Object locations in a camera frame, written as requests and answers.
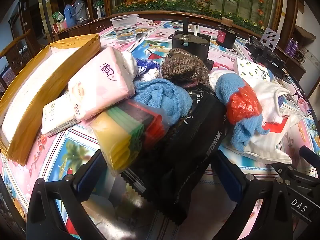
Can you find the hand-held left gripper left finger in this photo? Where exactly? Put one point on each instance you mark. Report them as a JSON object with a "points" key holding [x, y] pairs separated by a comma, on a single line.
{"points": [[87, 177]]}

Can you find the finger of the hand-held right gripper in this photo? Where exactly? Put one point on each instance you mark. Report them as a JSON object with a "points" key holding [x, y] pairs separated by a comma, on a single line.
{"points": [[297, 177], [310, 153]]}

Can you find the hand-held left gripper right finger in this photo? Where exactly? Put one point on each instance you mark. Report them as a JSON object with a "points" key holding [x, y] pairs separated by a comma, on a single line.
{"points": [[231, 177]]}

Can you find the white bag with red label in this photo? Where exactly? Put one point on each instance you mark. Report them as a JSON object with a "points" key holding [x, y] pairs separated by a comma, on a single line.
{"points": [[265, 150]]}

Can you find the bagged coloured sponges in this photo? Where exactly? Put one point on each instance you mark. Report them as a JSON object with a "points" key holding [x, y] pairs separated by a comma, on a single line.
{"points": [[117, 140]]}

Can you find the black plastic bag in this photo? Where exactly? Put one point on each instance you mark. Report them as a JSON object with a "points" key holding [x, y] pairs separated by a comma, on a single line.
{"points": [[185, 150]]}

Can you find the cream tissue pack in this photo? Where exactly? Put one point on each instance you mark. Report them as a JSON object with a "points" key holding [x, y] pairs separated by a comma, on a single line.
{"points": [[57, 117]]}

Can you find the blue towel with red bag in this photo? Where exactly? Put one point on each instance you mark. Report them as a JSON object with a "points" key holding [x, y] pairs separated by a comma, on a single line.
{"points": [[242, 105]]}

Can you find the pink tissue pack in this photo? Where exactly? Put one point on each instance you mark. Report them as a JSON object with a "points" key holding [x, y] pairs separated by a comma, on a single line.
{"points": [[97, 85]]}

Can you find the plain blue towel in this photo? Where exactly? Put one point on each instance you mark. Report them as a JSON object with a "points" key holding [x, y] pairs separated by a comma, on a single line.
{"points": [[160, 92]]}

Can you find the yellow taped cardboard box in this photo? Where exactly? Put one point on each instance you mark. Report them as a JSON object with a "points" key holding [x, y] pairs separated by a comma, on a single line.
{"points": [[32, 80]]}

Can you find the brown knitted hat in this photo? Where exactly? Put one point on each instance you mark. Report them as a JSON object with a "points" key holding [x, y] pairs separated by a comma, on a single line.
{"points": [[182, 67]]}

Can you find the blue white bagged tissue roll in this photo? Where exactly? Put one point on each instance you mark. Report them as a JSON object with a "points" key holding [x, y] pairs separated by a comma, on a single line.
{"points": [[147, 70]]}

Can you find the eyeglasses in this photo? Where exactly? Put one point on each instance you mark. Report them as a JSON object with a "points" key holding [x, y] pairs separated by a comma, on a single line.
{"points": [[291, 89]]}

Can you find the low wooden side cabinet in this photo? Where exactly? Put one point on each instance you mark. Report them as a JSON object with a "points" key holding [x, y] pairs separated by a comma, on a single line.
{"points": [[296, 65]]}

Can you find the lemon print tissue pack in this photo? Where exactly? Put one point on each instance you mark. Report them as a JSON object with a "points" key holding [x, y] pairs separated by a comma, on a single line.
{"points": [[252, 70]]}

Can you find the purple can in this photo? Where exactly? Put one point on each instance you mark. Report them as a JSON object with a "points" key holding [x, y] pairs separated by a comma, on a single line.
{"points": [[290, 46], [296, 47]]}

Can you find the black devices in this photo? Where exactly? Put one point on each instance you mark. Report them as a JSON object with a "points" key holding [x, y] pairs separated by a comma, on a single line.
{"points": [[265, 52]]}

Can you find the white slotted phone stand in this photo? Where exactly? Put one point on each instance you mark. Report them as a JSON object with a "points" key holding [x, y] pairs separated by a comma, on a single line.
{"points": [[268, 36]]}

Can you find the wooden chair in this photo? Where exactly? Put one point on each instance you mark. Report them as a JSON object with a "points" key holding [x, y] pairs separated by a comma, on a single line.
{"points": [[17, 62]]}

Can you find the black cylindrical motor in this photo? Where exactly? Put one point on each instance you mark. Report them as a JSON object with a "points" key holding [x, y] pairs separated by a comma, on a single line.
{"points": [[190, 47]]}

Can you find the black jar with wooden lid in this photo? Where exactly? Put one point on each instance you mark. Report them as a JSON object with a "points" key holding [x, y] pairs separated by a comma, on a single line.
{"points": [[225, 36]]}

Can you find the wooden sideboard cabinet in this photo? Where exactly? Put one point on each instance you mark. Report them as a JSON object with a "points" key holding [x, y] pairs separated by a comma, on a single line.
{"points": [[75, 30]]}

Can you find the pink box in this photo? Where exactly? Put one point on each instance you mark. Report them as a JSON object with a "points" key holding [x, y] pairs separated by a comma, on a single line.
{"points": [[60, 27]]}

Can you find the clear plastic cup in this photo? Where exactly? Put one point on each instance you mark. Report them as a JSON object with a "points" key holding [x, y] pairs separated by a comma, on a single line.
{"points": [[123, 27]]}

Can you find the green packet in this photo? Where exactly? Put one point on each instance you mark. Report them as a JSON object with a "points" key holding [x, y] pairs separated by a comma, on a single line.
{"points": [[58, 17]]}

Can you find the blue thermos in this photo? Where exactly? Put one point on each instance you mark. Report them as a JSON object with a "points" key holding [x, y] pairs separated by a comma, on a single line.
{"points": [[69, 15]]}

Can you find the white spray bottle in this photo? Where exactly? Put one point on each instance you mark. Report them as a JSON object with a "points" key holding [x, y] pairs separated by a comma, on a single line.
{"points": [[99, 12]]}

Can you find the grey thermos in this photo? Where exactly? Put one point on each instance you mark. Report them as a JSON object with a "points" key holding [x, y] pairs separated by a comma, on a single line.
{"points": [[81, 10]]}

